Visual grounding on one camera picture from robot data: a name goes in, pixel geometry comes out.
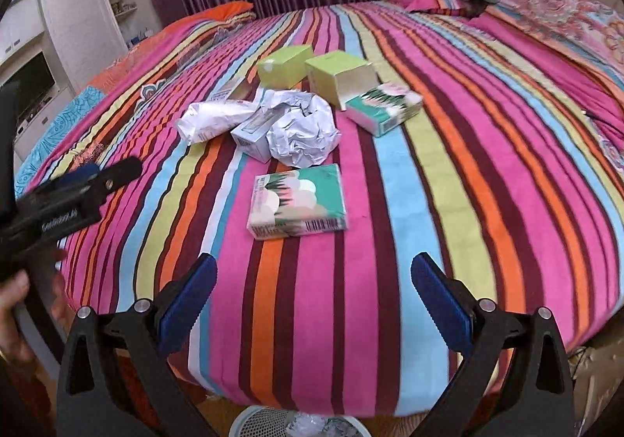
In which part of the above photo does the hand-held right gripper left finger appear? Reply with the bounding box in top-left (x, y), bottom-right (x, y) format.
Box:
top-left (56, 252), bottom-right (218, 437)

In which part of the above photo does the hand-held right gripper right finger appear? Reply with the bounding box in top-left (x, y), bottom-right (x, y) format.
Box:
top-left (411, 252), bottom-right (576, 437)

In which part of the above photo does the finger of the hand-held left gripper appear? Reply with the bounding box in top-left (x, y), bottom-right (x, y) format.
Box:
top-left (46, 163), bottom-right (101, 194)
top-left (88, 155), bottom-right (144, 204)

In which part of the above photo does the white paper wrapper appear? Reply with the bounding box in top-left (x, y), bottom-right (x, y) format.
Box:
top-left (174, 100), bottom-right (260, 145)

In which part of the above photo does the white mesh wastebasket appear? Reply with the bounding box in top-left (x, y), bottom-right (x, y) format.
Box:
top-left (228, 405), bottom-right (367, 437)

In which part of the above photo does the small white box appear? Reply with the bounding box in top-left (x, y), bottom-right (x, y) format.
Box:
top-left (230, 105), bottom-right (289, 163)

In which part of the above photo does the small beige box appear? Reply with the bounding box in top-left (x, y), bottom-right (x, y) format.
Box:
top-left (213, 78), bottom-right (255, 105)

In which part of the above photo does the green floral tissue pack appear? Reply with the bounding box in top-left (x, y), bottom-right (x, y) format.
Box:
top-left (344, 82), bottom-right (424, 138)
top-left (246, 163), bottom-right (348, 241)

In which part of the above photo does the white paper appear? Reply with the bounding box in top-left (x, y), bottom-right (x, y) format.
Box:
top-left (253, 88), bottom-right (342, 169)

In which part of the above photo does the lime green box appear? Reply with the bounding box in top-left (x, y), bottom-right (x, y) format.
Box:
top-left (257, 46), bottom-right (314, 89)
top-left (305, 53), bottom-right (379, 111)

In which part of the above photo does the person's left hand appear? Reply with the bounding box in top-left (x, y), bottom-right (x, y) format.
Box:
top-left (0, 247), bottom-right (70, 372)

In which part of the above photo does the teal patterned cloth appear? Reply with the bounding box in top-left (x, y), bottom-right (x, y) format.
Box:
top-left (14, 86), bottom-right (106, 200)

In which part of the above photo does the black television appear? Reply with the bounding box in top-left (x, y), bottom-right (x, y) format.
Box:
top-left (0, 52), bottom-right (57, 126)

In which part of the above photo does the striped colourful blanket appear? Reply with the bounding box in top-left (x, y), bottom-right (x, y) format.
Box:
top-left (29, 0), bottom-right (624, 418)

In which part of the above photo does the white wardrobe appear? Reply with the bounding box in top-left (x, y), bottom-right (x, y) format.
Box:
top-left (0, 0), bottom-right (163, 165)

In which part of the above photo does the orange pillow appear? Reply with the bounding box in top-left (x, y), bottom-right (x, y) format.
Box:
top-left (88, 1), bottom-right (257, 91)

